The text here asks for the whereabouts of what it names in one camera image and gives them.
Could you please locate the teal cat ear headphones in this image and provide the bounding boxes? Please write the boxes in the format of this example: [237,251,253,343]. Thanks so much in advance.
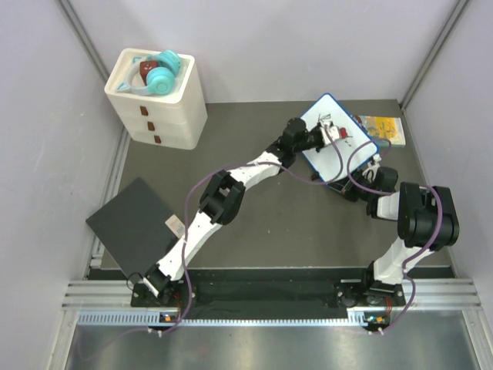
[116,50,181,96]

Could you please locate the black flat board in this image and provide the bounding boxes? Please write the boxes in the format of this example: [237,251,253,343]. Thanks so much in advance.
[86,178,184,283]

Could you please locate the aluminium frame rail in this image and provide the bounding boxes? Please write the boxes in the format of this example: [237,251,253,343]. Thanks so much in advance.
[62,281,132,310]

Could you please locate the blue framed whiteboard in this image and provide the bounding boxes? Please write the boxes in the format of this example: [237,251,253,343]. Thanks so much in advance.
[301,93,379,182]

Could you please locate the yellow blue book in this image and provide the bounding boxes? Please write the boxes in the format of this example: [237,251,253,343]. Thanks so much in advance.
[352,115,406,147]

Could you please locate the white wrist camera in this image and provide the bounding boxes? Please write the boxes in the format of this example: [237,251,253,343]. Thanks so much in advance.
[317,121,341,146]
[362,154,381,182]

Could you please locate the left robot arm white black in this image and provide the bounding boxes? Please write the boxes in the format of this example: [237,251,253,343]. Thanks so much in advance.
[143,118,344,306]

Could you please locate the white stacked drawer unit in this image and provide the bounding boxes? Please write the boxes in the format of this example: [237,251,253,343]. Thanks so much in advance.
[104,48,207,150]

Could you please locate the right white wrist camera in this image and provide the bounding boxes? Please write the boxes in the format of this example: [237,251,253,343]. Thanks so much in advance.
[362,154,381,182]

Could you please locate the dark red cube toy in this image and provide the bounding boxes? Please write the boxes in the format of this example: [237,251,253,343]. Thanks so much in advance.
[139,60,159,85]

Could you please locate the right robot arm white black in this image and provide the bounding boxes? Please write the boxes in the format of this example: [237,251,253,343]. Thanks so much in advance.
[336,166,460,305]

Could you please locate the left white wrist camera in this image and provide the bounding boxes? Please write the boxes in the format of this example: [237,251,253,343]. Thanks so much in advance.
[317,121,341,146]

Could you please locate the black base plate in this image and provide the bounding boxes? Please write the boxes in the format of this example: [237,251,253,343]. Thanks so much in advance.
[131,267,405,309]

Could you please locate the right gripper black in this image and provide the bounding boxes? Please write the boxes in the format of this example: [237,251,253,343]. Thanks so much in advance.
[327,169,377,203]

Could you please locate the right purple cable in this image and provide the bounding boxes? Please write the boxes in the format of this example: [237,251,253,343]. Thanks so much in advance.
[346,137,450,335]

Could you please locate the grey slotted cable duct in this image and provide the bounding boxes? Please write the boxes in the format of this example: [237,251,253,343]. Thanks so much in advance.
[77,311,387,328]

